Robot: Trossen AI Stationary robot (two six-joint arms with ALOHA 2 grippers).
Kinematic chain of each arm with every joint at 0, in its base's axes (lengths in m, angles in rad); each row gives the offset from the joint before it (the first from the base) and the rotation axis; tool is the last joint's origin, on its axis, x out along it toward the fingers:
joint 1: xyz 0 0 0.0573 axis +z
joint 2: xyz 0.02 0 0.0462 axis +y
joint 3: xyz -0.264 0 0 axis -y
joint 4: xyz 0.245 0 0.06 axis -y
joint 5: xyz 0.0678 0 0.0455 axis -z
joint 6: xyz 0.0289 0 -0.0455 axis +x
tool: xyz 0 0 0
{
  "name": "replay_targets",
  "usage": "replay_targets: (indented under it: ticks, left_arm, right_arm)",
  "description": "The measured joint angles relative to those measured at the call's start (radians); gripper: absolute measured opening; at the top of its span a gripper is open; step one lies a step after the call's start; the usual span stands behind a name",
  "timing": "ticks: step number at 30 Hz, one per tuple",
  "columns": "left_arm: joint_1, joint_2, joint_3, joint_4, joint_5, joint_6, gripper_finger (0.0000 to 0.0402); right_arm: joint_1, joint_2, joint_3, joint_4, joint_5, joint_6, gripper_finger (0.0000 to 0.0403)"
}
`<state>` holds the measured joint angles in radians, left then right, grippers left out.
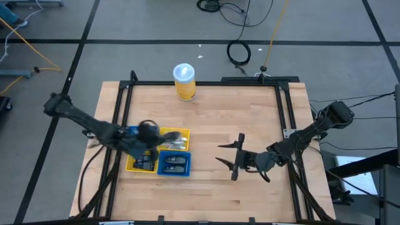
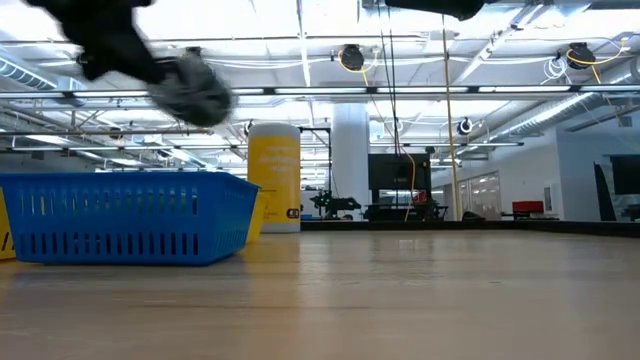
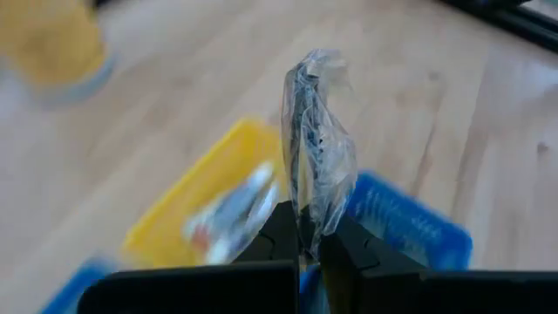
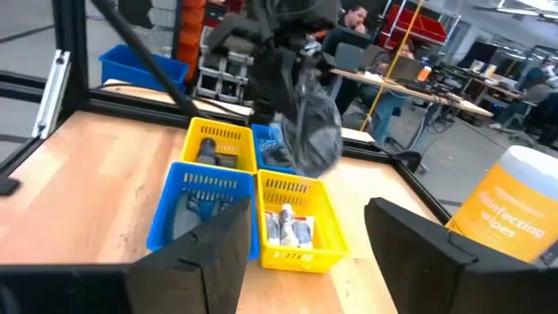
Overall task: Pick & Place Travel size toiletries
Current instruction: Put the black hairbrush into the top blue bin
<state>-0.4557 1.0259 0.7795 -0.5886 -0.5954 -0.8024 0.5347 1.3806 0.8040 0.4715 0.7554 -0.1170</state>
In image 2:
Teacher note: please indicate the yellow plastic basket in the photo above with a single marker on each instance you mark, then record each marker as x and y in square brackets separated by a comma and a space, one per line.
[3, 220]

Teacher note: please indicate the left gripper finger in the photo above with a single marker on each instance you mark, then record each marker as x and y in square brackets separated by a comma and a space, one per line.
[152, 70]

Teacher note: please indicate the black monitor on stand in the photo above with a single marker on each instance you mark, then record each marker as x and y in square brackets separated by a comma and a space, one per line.
[400, 172]

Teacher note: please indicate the black background robot arm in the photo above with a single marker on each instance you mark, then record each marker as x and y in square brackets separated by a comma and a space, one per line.
[340, 204]

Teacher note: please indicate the yellow wipes canister white lid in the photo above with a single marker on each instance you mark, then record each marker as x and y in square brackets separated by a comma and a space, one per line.
[274, 175]

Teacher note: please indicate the black aluminium table frame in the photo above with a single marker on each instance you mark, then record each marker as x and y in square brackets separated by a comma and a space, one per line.
[450, 225]

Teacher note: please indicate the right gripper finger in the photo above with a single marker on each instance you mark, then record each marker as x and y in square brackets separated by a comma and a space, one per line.
[420, 4]

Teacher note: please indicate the black sponge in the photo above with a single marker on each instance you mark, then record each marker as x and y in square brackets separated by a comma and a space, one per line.
[195, 95]

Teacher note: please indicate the white round pillar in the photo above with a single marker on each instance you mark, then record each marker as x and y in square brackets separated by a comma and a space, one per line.
[350, 150]

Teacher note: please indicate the black dome object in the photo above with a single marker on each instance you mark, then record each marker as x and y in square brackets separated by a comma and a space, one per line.
[472, 216]

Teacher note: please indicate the blue plastic basket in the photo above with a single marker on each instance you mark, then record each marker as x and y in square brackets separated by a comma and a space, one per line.
[125, 182]

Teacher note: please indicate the red box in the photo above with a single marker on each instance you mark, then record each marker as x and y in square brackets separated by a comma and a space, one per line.
[527, 206]

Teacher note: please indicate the black leaning panel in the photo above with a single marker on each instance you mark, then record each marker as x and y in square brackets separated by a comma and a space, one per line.
[602, 195]

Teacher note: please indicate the black monitor screen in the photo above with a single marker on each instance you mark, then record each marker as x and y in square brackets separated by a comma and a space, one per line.
[627, 175]

